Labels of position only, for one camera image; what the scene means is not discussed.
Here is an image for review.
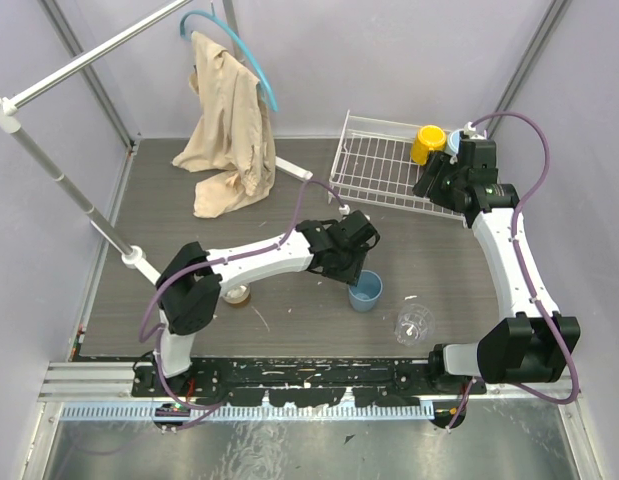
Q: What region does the yellow mug black handle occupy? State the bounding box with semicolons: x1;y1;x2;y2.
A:
410;125;447;165

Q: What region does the light blue handled mug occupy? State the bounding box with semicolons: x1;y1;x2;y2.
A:
444;129;463;156

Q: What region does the light blue plastic cup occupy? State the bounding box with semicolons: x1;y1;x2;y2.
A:
348;270;383;313

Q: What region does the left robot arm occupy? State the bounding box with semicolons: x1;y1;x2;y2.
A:
152;210;380;396

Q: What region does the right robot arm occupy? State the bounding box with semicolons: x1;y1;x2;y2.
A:
413;138;580;394

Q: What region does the silver garment rack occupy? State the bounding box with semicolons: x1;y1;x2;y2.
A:
0;1;312;289

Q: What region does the clear plastic cup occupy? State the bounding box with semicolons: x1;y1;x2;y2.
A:
394;303;435;346

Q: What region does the clear glass amber base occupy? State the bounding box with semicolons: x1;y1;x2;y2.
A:
222;285;251;308

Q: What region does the beige shirt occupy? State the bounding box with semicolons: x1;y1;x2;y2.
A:
172;32;276;219

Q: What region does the teal clothes hanger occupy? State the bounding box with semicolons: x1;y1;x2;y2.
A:
179;9;279;112

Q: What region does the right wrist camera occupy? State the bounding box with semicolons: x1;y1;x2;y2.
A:
460;122;487;140

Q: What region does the white wire dish rack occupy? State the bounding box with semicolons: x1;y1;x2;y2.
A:
328;112;463;221

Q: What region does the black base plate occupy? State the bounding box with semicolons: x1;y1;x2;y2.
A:
131;355;489;409

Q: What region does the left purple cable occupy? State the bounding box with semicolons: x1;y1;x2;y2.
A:
138;179;350;434

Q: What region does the purple cable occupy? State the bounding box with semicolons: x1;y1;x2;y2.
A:
138;179;350;434
446;110;580;431

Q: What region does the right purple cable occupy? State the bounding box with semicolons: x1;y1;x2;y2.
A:
446;110;580;431

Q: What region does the aluminium frame rail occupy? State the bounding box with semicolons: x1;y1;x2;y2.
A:
39;357;572;431

